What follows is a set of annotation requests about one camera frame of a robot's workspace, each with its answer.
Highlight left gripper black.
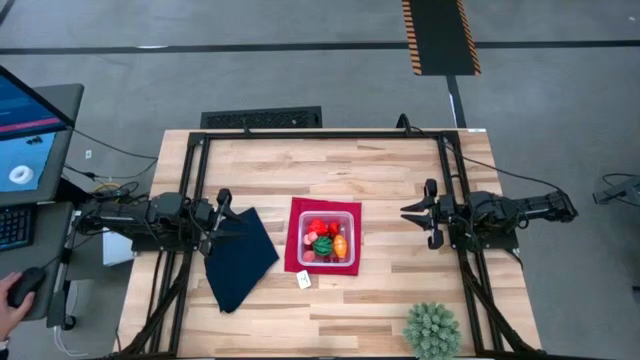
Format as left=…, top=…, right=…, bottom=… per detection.
left=193, top=188, right=252, bottom=257

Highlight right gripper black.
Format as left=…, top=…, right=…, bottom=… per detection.
left=400, top=178, right=459, bottom=251

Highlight green striped watermelon ball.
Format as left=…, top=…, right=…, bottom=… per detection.
left=312, top=236, right=335, bottom=258

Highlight dark blue cloth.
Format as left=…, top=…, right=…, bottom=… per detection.
left=203, top=207, right=280, bottom=315

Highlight clear plastic container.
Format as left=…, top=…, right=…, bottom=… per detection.
left=297, top=209, right=356, bottom=268

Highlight red cloth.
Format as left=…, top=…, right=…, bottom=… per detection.
left=283, top=196, right=363, bottom=277

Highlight black keyboard top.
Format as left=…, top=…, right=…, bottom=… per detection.
left=200, top=105, right=324, bottom=130

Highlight black keyboard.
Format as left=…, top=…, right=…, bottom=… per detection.
left=0, top=204, right=36, bottom=251
left=200, top=105, right=324, bottom=130

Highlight white box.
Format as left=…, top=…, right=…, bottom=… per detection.
left=102, top=232, right=136, bottom=267

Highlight green artificial plant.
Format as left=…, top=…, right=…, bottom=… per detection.
left=402, top=301, right=463, bottom=360

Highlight black mat orange striped edges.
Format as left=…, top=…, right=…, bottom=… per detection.
left=401, top=0, right=483, bottom=77

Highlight grey side desk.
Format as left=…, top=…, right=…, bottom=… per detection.
left=0, top=83, right=85, bottom=326

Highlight black computer mouse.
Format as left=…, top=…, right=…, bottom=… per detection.
left=7, top=266, right=47, bottom=309

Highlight computer monitor blue screen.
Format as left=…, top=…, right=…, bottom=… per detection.
left=0, top=64, right=76, bottom=206

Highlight person's hand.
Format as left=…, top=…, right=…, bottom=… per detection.
left=0, top=272, right=37, bottom=344

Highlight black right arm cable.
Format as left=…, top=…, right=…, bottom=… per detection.
left=396, top=113, right=564, bottom=194

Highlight black aluminium table frame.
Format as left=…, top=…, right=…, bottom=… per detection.
left=117, top=129, right=546, bottom=360

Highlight black floor cable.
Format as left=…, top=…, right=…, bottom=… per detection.
left=62, top=128, right=159, bottom=182

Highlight grey floor stand with cables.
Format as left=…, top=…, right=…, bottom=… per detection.
left=592, top=172, right=640, bottom=236

